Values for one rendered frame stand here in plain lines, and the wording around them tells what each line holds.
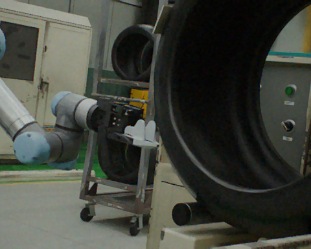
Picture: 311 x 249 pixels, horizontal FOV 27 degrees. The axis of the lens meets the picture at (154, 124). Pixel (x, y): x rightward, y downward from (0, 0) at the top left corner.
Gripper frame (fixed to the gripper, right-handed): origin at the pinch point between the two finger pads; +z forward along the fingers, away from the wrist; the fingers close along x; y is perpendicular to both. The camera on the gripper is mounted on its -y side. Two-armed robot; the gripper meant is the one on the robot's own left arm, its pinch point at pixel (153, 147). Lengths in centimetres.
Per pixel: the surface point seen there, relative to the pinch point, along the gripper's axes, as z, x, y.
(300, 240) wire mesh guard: 67, -48, 8
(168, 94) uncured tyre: 12.5, -12.3, 13.8
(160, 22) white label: 4.6, -10.7, 27.2
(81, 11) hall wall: -849, 651, 36
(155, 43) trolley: -250, 247, 17
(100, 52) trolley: -302, 240, 1
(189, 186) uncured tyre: 21.4, -10.9, -2.0
